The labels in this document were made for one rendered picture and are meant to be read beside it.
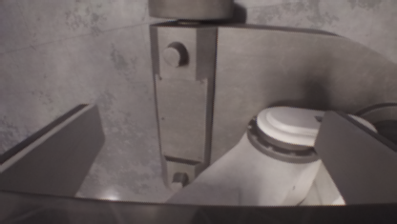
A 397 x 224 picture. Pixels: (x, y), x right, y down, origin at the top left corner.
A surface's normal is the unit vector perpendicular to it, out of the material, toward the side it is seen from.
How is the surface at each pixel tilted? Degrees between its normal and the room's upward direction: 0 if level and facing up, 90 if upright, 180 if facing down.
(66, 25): 0
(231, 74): 0
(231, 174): 90
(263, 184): 90
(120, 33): 0
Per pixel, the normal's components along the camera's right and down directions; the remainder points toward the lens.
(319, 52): -0.22, 0.46
